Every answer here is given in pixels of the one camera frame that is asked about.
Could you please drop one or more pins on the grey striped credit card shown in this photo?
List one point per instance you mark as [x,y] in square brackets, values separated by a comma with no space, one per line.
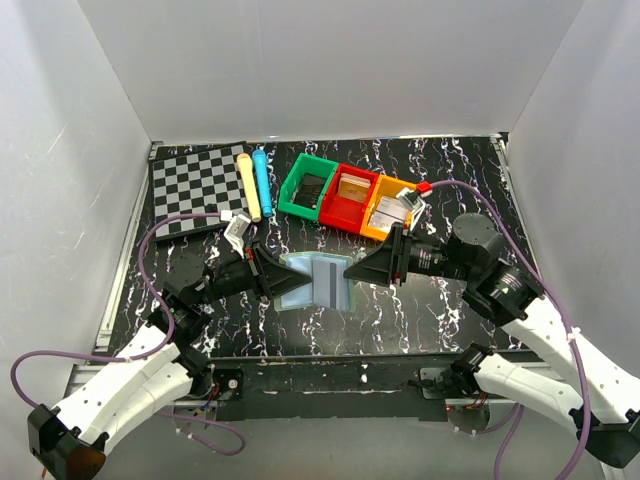
[330,287]

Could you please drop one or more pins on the black cards in green bin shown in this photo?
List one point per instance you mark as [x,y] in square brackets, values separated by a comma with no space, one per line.
[307,193]

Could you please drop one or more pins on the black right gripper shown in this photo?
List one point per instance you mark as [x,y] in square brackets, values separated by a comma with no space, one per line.
[389,261]

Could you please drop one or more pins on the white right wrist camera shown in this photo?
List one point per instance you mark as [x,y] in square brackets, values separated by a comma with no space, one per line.
[415,201]

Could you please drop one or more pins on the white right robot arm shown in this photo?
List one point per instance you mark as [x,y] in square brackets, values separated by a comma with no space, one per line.
[593,398]

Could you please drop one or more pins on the green plastic bin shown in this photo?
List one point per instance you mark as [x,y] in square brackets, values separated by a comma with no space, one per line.
[305,163]

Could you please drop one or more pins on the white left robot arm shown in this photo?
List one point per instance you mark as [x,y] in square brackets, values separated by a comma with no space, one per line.
[159,365]

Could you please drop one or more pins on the mint green card holder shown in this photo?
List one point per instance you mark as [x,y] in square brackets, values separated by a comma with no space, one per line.
[303,297]

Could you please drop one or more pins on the tan cards in red bin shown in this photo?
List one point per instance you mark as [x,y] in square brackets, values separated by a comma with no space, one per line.
[353,187]

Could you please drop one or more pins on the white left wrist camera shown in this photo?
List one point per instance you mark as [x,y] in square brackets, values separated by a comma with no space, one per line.
[236,226]

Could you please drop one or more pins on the red plastic bin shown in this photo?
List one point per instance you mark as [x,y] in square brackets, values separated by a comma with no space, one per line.
[339,212]

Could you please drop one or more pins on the blue marker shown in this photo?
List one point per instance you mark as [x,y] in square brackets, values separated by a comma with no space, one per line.
[260,163]

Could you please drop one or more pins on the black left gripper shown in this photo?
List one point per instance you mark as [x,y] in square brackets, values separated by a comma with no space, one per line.
[269,276]

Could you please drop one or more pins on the white cards in orange bin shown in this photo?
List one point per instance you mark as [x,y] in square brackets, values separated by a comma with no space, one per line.
[388,211]

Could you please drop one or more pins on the cream yellow marker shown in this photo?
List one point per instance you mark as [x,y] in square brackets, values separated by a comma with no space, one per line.
[244,164]

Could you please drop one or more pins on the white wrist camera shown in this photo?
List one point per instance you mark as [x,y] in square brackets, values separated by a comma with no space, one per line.
[415,201]
[236,226]

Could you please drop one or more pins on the orange plastic bin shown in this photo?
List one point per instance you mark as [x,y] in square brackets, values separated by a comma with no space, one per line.
[385,186]

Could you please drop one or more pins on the black grey checkerboard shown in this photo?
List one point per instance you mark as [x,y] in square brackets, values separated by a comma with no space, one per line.
[187,178]

